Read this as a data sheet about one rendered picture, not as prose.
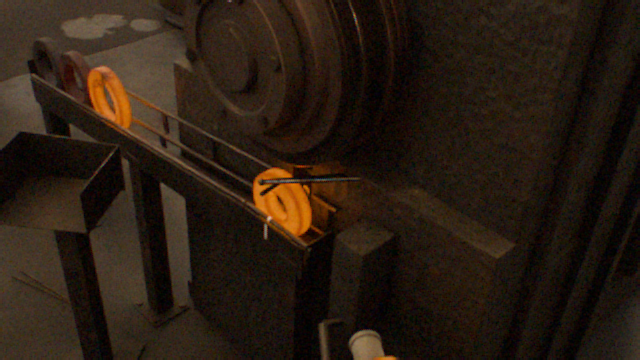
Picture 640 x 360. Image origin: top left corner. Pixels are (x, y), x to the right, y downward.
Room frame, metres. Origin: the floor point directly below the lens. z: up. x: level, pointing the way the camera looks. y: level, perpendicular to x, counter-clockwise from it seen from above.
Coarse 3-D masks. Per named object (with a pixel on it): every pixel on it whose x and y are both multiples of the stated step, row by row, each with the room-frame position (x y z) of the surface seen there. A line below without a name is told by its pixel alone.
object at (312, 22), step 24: (288, 0) 1.05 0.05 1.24; (312, 0) 1.04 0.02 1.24; (312, 24) 1.02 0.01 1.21; (336, 24) 1.02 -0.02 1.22; (312, 48) 1.01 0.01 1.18; (336, 48) 1.00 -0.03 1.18; (312, 72) 1.01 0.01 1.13; (336, 72) 1.00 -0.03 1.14; (312, 96) 1.01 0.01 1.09; (336, 96) 1.00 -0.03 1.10; (312, 120) 1.02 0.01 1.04; (336, 120) 1.00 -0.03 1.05; (264, 144) 1.12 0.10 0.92; (288, 144) 1.07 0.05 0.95; (312, 144) 1.03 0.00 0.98
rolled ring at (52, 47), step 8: (40, 40) 1.93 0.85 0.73; (48, 40) 1.93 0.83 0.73; (40, 48) 1.94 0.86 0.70; (48, 48) 1.90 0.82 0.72; (56, 48) 1.91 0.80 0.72; (40, 56) 1.97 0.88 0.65; (56, 56) 1.88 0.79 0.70; (40, 64) 1.97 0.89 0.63; (48, 64) 1.99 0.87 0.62; (56, 64) 1.87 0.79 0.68; (40, 72) 1.96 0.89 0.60; (48, 72) 1.97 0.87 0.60; (56, 72) 1.88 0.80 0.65; (48, 80) 1.95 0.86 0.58; (56, 80) 1.96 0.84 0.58; (64, 88) 1.87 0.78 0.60
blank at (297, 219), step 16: (272, 176) 1.17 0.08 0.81; (288, 176) 1.17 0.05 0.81; (256, 192) 1.20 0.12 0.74; (272, 192) 1.17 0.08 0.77; (288, 192) 1.13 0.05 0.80; (304, 192) 1.14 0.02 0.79; (272, 208) 1.18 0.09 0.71; (288, 208) 1.13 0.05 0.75; (304, 208) 1.12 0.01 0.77; (288, 224) 1.13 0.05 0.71; (304, 224) 1.11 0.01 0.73
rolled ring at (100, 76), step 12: (96, 72) 1.68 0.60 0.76; (108, 72) 1.67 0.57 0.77; (96, 84) 1.71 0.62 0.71; (108, 84) 1.63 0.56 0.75; (120, 84) 1.64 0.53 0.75; (96, 96) 1.71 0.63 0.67; (120, 96) 1.62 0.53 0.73; (96, 108) 1.71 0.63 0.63; (108, 108) 1.71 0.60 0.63; (120, 108) 1.60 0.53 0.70; (120, 120) 1.60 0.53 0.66
